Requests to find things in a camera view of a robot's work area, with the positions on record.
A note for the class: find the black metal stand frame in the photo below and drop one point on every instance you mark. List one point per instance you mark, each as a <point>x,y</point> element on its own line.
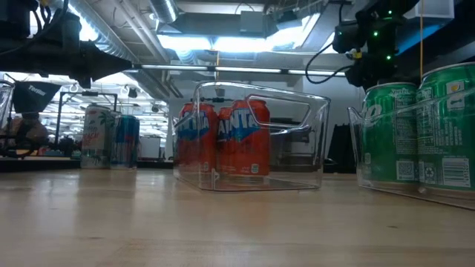
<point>57,118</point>

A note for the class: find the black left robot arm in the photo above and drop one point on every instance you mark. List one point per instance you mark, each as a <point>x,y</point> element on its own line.
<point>59,26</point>

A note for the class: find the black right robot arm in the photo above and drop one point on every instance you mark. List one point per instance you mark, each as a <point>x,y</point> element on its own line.
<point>378,22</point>

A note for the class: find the grey ceiling unit box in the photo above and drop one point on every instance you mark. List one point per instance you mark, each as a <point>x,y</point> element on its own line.
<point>253,24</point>

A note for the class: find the white ceiling fixture box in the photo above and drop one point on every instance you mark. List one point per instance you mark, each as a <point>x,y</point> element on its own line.
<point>430,9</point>

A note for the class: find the white Celsius can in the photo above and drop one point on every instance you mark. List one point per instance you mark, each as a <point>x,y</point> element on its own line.
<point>95,137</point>

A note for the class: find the black Trossen softbox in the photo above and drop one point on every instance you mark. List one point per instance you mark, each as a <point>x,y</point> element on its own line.
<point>35,94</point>

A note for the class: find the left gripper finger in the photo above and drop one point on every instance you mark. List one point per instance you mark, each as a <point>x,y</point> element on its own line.
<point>100,61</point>

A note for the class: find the silver ventilation duct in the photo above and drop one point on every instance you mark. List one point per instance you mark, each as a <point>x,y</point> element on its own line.
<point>163,9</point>

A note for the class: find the red Fanta strawberry can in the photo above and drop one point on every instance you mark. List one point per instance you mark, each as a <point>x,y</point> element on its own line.
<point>224,155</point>
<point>250,148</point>
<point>196,148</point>

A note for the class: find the black equipment case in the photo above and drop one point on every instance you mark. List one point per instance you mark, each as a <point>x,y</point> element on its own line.
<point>341,148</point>

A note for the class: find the long ceiling light strip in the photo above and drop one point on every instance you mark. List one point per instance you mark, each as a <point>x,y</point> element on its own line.
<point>245,69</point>

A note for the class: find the person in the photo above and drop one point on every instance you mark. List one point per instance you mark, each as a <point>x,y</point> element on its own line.
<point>31,130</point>

